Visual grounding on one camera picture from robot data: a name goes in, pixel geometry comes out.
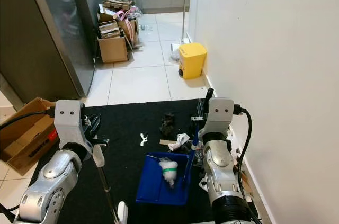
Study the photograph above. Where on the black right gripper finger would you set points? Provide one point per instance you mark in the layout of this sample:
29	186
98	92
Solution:
208	97

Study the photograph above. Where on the dark broom stick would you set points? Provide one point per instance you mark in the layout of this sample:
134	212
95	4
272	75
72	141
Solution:
106	184

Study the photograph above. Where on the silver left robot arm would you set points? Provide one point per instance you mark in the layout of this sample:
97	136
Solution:
53	181

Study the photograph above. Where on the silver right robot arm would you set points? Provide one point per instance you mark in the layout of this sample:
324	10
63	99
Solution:
217	166

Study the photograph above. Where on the black floor mat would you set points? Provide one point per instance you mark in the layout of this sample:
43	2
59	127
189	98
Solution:
127	123

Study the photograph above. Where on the white crumpled paper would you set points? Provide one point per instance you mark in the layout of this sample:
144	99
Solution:
180	142

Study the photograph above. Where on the black crumpled trash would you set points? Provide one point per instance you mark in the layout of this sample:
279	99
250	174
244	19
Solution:
167	123

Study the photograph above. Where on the yellow plastic bin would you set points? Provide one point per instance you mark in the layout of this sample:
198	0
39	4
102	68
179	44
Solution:
192	60

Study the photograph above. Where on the small white plastic piece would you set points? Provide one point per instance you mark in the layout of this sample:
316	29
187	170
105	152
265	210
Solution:
144	139

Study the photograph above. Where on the white bottle with green band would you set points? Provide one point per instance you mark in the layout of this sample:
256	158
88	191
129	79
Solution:
168	169

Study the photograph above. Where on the white and black trash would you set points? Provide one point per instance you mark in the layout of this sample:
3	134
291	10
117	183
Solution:
203	183

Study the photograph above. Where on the open empty cardboard box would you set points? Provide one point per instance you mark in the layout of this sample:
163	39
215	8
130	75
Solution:
26	139

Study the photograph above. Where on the wooden stick piece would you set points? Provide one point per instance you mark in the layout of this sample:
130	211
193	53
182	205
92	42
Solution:
244	179

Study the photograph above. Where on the plain brown cardboard box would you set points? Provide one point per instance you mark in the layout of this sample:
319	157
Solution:
112	50

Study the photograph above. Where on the cardboard box with papers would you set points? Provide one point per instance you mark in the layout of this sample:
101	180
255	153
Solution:
109	29

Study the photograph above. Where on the cardboard box with pink items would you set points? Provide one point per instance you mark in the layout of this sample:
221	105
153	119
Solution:
130	28

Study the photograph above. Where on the grey steel refrigerator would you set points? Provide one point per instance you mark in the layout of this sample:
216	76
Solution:
42	33

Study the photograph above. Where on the flat brown cardboard box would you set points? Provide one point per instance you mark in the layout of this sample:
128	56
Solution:
116	3

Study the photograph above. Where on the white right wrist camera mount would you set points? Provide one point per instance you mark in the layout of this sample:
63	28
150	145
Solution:
222	113

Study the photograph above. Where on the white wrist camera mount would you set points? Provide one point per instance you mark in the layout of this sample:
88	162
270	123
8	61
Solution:
69	115
222	113

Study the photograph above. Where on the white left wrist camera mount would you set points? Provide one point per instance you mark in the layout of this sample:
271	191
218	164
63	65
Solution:
69	115

